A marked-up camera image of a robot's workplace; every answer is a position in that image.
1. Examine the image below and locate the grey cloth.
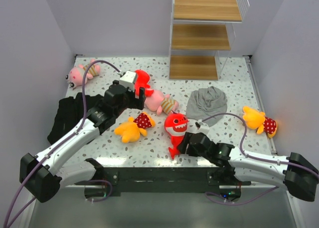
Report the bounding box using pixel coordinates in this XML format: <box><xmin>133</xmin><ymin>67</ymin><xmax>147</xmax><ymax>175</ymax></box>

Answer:
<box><xmin>186</xmin><ymin>86</ymin><xmax>227</xmax><ymax>121</ymax></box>

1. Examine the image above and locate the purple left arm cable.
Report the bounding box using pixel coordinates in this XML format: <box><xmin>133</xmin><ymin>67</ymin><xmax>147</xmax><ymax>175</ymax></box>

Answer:
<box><xmin>0</xmin><ymin>59</ymin><xmax>123</xmax><ymax>228</ymax></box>

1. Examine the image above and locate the pink plush striped centre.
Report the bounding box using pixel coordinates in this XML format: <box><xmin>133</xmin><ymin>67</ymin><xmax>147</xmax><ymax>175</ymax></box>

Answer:
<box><xmin>145</xmin><ymin>90</ymin><xmax>179</xmax><ymax>116</ymax></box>

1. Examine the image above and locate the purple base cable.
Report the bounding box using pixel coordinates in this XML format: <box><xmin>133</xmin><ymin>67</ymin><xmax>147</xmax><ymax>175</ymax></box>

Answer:
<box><xmin>204</xmin><ymin>185</ymin><xmax>280</xmax><ymax>206</ymax></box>
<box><xmin>86</xmin><ymin>180</ymin><xmax>114</xmax><ymax>203</ymax></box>

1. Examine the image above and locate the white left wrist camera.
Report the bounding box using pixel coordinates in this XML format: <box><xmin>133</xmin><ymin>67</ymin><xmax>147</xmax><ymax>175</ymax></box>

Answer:
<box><xmin>119</xmin><ymin>71</ymin><xmax>138</xmax><ymax>91</ymax></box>

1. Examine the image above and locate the white wire wooden shelf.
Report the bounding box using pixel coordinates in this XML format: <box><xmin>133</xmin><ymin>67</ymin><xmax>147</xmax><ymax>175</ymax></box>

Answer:
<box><xmin>169</xmin><ymin>0</ymin><xmax>250</xmax><ymax>80</ymax></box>

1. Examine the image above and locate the black cloth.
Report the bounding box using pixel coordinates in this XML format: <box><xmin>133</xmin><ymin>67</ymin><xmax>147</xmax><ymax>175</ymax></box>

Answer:
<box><xmin>47</xmin><ymin>92</ymin><xmax>105</xmax><ymax>145</ymax></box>

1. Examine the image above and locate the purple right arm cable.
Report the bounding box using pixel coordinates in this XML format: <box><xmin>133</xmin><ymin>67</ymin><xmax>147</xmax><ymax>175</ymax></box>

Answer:
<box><xmin>199</xmin><ymin>113</ymin><xmax>319</xmax><ymax>175</ymax></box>

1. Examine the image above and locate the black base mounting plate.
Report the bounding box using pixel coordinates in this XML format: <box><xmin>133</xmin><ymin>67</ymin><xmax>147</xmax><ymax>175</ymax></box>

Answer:
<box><xmin>79</xmin><ymin>167</ymin><xmax>251</xmax><ymax>198</ymax></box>

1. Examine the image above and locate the yellow plush polka dot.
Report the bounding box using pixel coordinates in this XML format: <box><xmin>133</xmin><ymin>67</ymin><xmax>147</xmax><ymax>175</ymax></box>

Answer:
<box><xmin>242</xmin><ymin>106</ymin><xmax>278</xmax><ymax>138</ymax></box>
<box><xmin>114</xmin><ymin>112</ymin><xmax>156</xmax><ymax>143</ymax></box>

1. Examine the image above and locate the red shark plush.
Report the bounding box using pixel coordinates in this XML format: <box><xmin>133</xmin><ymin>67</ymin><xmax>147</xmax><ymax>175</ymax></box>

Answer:
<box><xmin>164</xmin><ymin>113</ymin><xmax>189</xmax><ymax>159</ymax></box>
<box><xmin>135</xmin><ymin>69</ymin><xmax>154</xmax><ymax>97</ymax></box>

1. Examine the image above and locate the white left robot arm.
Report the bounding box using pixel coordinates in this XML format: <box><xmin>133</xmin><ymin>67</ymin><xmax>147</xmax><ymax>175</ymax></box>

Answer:
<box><xmin>19</xmin><ymin>83</ymin><xmax>146</xmax><ymax>203</ymax></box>

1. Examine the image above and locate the pink plush far left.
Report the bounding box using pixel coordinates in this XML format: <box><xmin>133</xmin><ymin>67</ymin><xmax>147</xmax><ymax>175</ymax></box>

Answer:
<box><xmin>65</xmin><ymin>64</ymin><xmax>101</xmax><ymax>89</ymax></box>

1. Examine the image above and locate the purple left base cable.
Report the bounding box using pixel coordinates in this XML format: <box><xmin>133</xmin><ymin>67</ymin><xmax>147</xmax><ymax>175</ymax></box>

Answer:
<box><xmin>86</xmin><ymin>180</ymin><xmax>114</xmax><ymax>203</ymax></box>

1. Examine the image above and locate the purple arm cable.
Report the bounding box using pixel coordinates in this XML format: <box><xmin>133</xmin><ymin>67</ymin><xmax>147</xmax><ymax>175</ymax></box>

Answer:
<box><xmin>199</xmin><ymin>113</ymin><xmax>319</xmax><ymax>175</ymax></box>
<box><xmin>0</xmin><ymin>59</ymin><xmax>123</xmax><ymax>228</ymax></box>

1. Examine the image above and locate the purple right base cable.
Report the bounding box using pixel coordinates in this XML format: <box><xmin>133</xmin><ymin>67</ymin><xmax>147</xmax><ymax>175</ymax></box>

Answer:
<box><xmin>204</xmin><ymin>185</ymin><xmax>280</xmax><ymax>206</ymax></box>

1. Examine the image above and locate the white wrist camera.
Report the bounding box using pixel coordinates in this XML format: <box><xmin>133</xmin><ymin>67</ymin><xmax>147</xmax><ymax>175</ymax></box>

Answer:
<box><xmin>195</xmin><ymin>120</ymin><xmax>210</xmax><ymax>135</ymax></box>
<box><xmin>119</xmin><ymin>71</ymin><xmax>138</xmax><ymax>91</ymax></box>

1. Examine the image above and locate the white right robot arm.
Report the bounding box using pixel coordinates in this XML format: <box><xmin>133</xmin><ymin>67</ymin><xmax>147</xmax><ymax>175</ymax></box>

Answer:
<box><xmin>177</xmin><ymin>133</ymin><xmax>319</xmax><ymax>202</ymax></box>

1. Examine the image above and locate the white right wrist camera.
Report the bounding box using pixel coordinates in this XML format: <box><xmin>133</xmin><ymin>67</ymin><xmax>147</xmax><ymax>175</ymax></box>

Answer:
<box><xmin>195</xmin><ymin>120</ymin><xmax>210</xmax><ymax>135</ymax></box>

